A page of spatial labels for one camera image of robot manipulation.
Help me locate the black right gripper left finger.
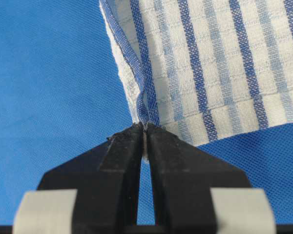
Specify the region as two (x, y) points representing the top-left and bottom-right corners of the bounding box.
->
(37, 123), (143, 234)

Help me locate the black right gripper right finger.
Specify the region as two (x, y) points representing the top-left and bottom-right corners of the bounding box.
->
(146, 124), (251, 234)

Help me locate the blue striped white towel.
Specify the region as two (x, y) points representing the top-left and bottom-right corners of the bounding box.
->
(99, 0), (293, 163)

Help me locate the blue table cloth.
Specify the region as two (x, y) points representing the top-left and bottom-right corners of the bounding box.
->
(0, 0), (293, 225)

